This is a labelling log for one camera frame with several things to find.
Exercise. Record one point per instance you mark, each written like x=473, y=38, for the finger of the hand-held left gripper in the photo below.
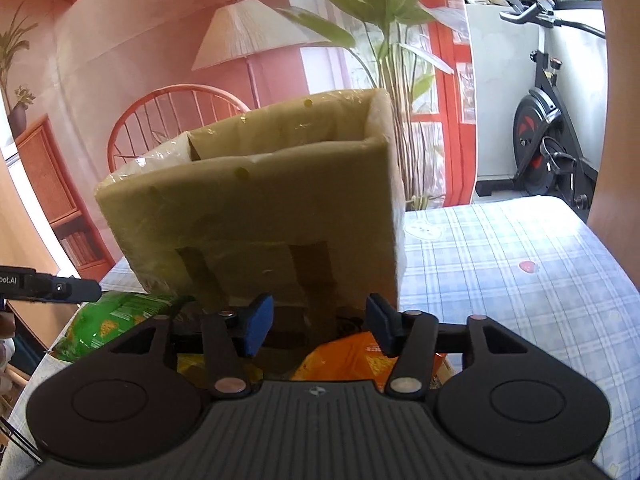
x=65, y=290

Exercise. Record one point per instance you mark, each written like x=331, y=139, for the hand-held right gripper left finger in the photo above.
x=257, y=326

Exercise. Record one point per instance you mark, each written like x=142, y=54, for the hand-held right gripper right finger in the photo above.
x=377, y=325

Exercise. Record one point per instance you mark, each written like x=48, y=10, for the orange snack bag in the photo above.
x=350, y=360

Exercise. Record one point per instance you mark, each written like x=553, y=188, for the green snack bag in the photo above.
x=115, y=320

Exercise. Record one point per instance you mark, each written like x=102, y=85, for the yellow snack bag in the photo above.
x=192, y=367

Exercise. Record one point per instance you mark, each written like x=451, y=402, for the cardboard box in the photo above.
x=250, y=200

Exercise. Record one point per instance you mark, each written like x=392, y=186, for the black exercise bike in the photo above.
x=537, y=130

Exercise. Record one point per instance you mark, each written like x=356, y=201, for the printed backdrop cloth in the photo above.
x=150, y=35

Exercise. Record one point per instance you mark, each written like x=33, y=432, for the brown wooden panel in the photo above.
x=617, y=110

